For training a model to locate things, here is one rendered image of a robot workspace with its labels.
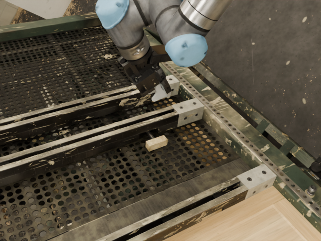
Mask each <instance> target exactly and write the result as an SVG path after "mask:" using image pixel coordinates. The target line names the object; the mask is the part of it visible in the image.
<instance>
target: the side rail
mask: <svg viewBox="0 0 321 241"><path fill-rule="evenodd" d="M98 25H102V23H101V21H100V19H99V17H98V15H97V14H96V12H91V13H85V14H78V15H72V16H65V17H59V18H52V19H46V20H39V21H32V22H24V23H18V24H11V25H4V26H0V42H3V41H9V40H15V39H21V38H26V37H32V36H38V35H44V34H50V33H57V32H63V31H69V30H74V29H80V28H86V27H92V26H98Z"/></svg>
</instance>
